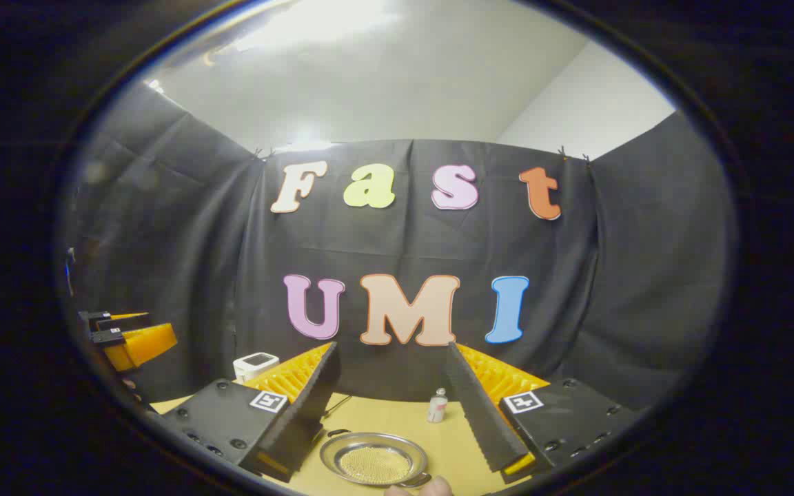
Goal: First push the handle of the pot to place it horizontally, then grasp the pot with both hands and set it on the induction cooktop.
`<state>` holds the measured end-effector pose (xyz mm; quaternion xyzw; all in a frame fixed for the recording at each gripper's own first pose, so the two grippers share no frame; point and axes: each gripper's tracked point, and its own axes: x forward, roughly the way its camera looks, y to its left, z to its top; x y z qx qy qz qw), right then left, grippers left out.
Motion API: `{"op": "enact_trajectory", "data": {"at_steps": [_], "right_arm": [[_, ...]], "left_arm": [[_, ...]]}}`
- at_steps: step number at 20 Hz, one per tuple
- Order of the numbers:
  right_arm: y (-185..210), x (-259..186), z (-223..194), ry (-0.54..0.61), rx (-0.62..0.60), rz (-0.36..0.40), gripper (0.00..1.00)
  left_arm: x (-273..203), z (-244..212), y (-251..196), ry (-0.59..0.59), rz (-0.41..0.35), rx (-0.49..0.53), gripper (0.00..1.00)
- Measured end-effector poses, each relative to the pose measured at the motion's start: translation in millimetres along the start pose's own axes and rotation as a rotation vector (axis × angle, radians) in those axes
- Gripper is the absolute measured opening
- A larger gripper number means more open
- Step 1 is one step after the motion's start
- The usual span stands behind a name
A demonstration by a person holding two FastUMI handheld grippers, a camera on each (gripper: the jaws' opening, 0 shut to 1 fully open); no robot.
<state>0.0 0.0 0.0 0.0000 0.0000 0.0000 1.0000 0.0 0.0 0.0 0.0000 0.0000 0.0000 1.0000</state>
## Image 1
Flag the small clear plastic bottle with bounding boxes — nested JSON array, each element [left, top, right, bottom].
[[427, 388, 449, 424]]

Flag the stainless steel pot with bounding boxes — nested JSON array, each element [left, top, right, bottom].
[[319, 428, 434, 488]]

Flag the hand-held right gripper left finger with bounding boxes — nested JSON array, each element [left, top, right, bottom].
[[161, 341, 343, 484]]

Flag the white toaster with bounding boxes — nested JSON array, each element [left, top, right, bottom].
[[233, 352, 281, 384]]

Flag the pile of yellow soybeans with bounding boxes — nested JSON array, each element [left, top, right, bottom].
[[339, 448, 413, 484]]

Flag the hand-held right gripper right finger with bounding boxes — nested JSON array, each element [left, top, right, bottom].
[[445, 341, 640, 485]]

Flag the black power cable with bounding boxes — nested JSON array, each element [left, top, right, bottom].
[[321, 394, 354, 420]]

